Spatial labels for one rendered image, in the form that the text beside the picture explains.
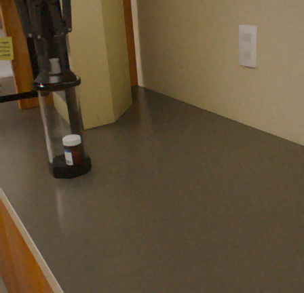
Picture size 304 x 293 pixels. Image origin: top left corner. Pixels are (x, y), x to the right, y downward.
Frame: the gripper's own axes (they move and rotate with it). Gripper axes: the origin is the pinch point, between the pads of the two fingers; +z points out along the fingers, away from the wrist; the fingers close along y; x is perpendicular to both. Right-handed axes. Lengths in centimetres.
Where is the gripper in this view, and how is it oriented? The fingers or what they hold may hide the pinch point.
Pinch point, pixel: (51, 53)
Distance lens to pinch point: 100.3
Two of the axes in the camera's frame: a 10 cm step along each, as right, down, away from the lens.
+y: -8.6, 2.5, -4.4
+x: 5.0, 2.9, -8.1
